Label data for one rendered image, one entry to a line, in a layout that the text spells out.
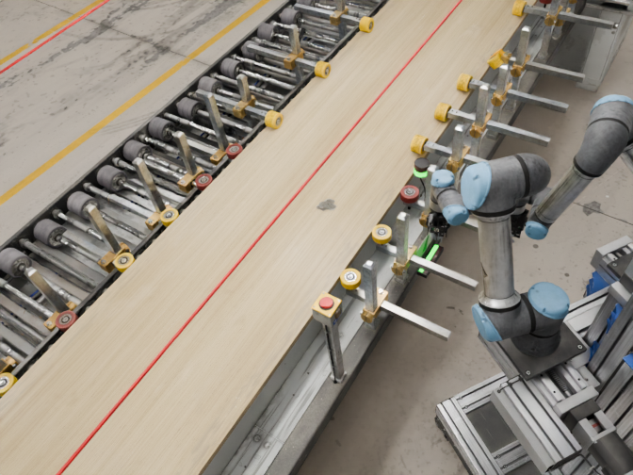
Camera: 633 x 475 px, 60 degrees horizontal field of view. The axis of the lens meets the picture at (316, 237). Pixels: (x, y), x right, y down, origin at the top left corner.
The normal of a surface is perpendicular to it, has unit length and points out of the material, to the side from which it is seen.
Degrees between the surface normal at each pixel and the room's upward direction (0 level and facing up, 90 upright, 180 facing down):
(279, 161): 0
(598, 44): 90
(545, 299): 8
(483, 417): 0
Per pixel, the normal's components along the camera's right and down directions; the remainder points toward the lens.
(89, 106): -0.11, -0.62
